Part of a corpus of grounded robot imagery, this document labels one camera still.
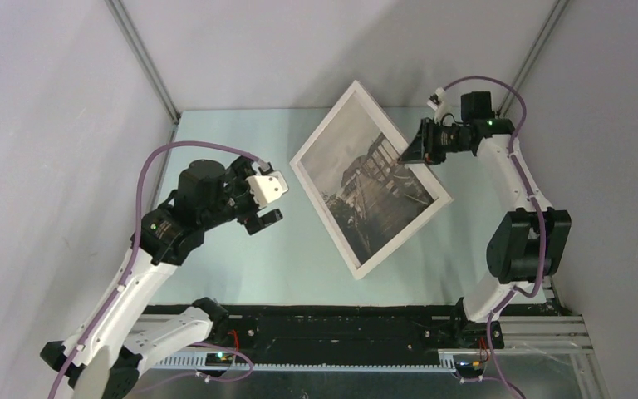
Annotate light wooden picture frame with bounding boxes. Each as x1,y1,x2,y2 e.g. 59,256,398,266
289,80,455,281

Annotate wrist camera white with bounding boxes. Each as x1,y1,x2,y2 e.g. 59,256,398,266
245,170,289,209
427,87,452,123

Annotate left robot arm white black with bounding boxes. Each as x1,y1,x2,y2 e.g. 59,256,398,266
40,155,287,398

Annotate left aluminium corner rail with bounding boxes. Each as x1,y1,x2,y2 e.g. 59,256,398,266
105,0,181,125

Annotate right aluminium corner rail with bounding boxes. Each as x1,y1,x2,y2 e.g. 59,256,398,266
510,0,572,93

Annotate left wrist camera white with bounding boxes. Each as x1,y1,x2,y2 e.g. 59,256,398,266
245,170,289,209

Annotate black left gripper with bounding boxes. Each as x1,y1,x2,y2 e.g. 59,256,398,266
200,154,282,234

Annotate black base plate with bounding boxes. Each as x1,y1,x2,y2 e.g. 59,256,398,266
148,304,506,367

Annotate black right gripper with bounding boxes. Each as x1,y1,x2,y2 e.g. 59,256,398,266
397,118,470,166

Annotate aluminium corner rail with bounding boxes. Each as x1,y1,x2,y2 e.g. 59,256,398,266
105,0,181,125
510,0,572,93

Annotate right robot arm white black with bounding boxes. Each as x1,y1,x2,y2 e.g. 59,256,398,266
399,87,572,347

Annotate front aluminium rail frame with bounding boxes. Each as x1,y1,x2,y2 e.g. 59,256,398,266
71,313,611,399

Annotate printed photo with white border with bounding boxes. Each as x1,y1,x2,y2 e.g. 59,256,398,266
299,91,437,267

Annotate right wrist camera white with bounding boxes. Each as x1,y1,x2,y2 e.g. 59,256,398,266
427,87,452,123

